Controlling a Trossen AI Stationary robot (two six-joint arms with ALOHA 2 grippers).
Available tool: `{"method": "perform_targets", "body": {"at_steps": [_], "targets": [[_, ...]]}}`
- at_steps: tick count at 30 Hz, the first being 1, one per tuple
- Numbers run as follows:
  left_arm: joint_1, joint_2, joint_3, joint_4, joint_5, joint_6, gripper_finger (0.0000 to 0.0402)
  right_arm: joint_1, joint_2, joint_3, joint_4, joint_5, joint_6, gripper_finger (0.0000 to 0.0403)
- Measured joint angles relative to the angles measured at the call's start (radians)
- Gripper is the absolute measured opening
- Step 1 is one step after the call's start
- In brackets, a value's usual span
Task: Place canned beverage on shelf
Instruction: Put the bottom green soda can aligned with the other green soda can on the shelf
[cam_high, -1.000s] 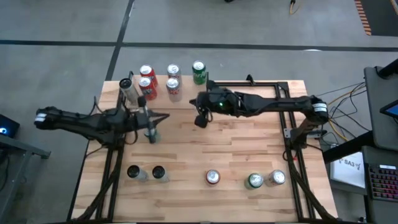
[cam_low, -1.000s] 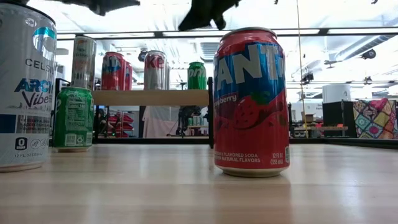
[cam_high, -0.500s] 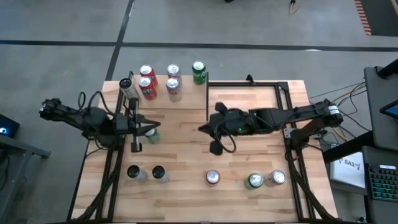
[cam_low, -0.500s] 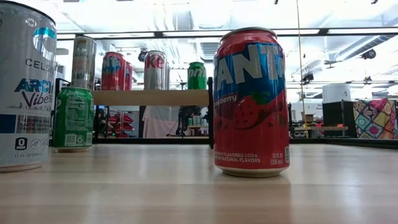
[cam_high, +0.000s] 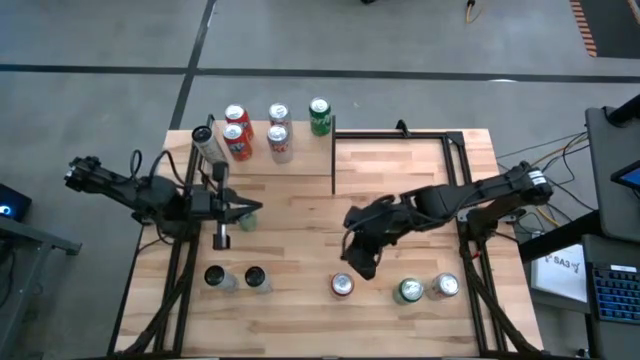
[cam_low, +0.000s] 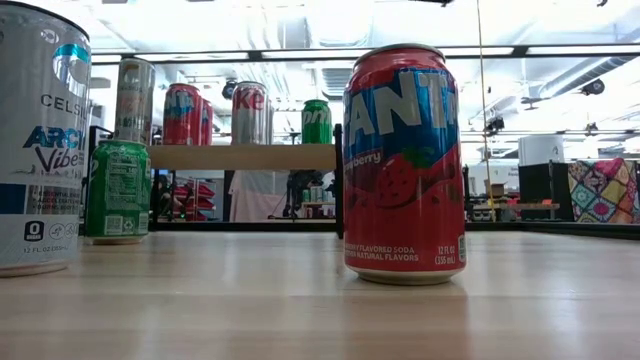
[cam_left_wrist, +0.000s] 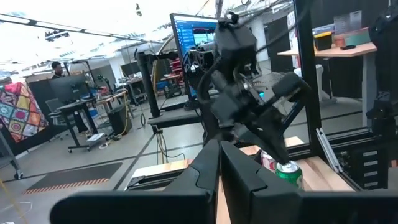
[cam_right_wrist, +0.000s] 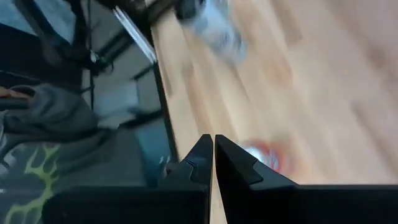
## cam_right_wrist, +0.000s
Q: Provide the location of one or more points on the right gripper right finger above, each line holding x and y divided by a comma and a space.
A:
280, 205

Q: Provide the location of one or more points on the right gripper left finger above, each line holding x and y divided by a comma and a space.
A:
140, 202

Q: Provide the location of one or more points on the red Fanta can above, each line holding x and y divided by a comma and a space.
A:
267, 155

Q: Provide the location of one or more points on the white Celsius Arctic Vibe can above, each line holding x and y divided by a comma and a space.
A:
217, 28

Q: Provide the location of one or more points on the person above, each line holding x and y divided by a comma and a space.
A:
46, 115

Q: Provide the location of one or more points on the black aluminium table frame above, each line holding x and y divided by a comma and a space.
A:
164, 109

